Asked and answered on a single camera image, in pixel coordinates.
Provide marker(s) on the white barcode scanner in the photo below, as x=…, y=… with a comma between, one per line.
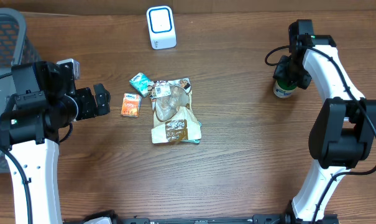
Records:
x=161, y=27

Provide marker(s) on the teal wet wipes pack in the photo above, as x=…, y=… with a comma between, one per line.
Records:
x=194, y=132

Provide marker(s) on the grey plastic mesh basket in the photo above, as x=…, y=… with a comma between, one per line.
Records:
x=15, y=49

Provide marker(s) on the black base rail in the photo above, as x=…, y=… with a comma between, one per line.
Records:
x=110, y=216

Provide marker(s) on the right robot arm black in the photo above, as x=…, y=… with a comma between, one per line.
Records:
x=344, y=130

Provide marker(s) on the clear plastic snack bag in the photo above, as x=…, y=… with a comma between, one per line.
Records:
x=172, y=108

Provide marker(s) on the green lid jar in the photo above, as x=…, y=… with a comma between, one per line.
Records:
x=282, y=90

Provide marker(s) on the teal tissue pack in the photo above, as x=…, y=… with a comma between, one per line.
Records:
x=141, y=82

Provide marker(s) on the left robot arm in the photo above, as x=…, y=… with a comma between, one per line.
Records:
x=46, y=100

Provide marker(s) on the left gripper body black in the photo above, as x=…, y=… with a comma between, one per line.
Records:
x=86, y=102

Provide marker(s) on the orange tissue pack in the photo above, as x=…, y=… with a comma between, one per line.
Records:
x=131, y=105

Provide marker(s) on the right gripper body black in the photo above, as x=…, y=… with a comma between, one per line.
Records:
x=289, y=69

